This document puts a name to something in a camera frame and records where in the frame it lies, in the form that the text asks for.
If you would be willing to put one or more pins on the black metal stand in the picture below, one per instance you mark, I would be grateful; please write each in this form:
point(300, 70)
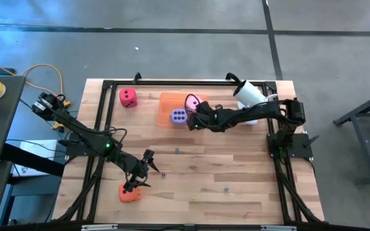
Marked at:
point(365, 128)

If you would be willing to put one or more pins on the small black frame clamp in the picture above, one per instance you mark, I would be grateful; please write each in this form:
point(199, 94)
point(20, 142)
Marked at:
point(137, 76)

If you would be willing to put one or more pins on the large orange foam die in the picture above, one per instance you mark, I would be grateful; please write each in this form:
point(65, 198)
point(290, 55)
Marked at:
point(130, 196)

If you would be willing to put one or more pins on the large red foam die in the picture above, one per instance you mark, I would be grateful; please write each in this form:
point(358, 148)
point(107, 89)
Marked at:
point(128, 97)

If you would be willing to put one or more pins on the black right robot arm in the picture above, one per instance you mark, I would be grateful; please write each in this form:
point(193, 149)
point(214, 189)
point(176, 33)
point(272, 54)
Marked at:
point(259, 110)

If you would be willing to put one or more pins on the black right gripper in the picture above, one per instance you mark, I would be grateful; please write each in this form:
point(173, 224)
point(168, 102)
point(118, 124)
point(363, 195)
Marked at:
point(212, 117)

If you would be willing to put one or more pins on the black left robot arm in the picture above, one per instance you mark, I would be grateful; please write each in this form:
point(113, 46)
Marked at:
point(85, 136)

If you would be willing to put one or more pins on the large pink foam die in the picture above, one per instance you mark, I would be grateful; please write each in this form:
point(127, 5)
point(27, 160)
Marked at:
point(191, 103)

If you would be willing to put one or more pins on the large purple foam die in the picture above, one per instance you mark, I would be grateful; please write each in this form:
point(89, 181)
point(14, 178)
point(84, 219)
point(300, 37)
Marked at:
point(178, 116)

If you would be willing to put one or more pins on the white cardboard box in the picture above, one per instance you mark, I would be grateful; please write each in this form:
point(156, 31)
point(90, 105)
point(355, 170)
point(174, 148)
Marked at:
point(38, 148)

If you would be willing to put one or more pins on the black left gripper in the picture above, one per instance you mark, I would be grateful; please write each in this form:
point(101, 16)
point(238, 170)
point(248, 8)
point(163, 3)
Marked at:
point(138, 170)

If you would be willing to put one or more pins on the orange translucent plastic bin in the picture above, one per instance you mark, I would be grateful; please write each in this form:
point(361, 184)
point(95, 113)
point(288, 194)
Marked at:
point(167, 106)

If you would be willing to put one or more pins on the silver table edge bracket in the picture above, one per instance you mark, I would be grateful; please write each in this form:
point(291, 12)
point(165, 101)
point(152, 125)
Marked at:
point(278, 227)
point(99, 227)

